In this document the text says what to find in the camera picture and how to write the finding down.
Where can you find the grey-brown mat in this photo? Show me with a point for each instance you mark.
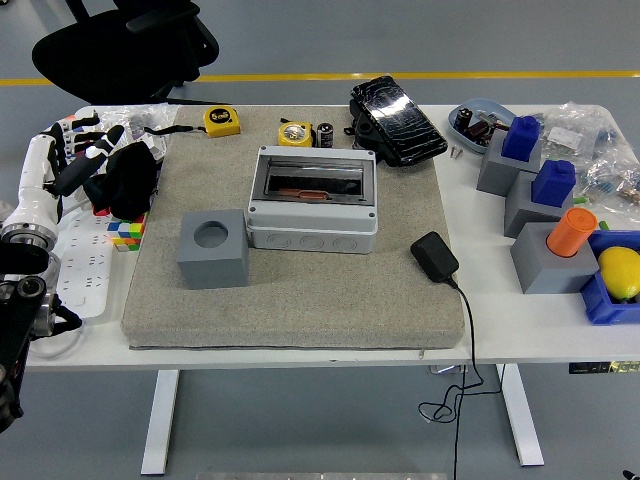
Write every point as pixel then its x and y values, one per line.
pixel 325 300

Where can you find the black office chair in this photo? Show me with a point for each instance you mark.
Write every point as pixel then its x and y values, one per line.
pixel 115 55

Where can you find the white power strip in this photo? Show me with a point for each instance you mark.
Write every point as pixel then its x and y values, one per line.
pixel 85 270

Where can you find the blue plastic bin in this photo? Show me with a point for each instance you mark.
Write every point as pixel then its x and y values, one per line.
pixel 600 305

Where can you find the clear bag of parts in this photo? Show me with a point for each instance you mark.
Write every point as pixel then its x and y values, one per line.
pixel 612 182
pixel 575 130

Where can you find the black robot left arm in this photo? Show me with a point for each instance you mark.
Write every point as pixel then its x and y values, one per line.
pixel 20 320

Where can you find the black cloth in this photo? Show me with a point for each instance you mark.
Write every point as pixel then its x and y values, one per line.
pixel 125 185

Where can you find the blue block battery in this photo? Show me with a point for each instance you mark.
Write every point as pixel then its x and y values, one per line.
pixel 520 140
pixel 552 185

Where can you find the colourful puzzle cube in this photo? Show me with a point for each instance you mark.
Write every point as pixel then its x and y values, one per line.
pixel 127 232

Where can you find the small round yellow tape measure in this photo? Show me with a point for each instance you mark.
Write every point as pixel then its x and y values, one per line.
pixel 295 134

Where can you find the grey plastic junction box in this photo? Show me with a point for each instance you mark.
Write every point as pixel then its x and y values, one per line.
pixel 310 235

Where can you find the blue-grey oval dish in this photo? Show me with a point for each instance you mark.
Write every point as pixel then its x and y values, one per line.
pixel 487 106

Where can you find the white purple packet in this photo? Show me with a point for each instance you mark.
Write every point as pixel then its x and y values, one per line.
pixel 157 147

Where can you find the transparent hinged box lid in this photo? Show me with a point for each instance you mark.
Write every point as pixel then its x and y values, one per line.
pixel 315 153

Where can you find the grey cube holder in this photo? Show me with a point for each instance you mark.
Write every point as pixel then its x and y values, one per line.
pixel 495 170
pixel 520 210
pixel 545 270
pixel 215 265

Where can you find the brown electronic parts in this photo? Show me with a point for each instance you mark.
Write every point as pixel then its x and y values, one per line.
pixel 479 130

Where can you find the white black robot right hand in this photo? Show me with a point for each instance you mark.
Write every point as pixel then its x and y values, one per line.
pixel 628 475

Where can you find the black cylindrical capacitor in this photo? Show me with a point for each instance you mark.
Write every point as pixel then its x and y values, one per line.
pixel 463 117
pixel 325 136

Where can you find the yellow lemon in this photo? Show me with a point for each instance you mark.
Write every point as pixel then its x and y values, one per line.
pixel 620 272

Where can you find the glossy black case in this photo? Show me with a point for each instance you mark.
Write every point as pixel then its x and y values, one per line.
pixel 400 120

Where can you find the white table leg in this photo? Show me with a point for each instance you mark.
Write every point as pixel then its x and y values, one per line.
pixel 160 420
pixel 522 420

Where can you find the clear plastic bag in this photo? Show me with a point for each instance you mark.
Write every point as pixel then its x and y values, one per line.
pixel 145 116

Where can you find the black power adapter plug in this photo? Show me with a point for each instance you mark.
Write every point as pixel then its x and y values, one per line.
pixel 434 257

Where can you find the black desk control panel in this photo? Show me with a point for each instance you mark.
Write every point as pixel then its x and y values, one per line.
pixel 600 368

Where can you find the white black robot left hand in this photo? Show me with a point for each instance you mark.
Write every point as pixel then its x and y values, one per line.
pixel 37 180

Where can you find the orange cylinder battery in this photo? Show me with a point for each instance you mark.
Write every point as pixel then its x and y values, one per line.
pixel 310 195
pixel 570 232

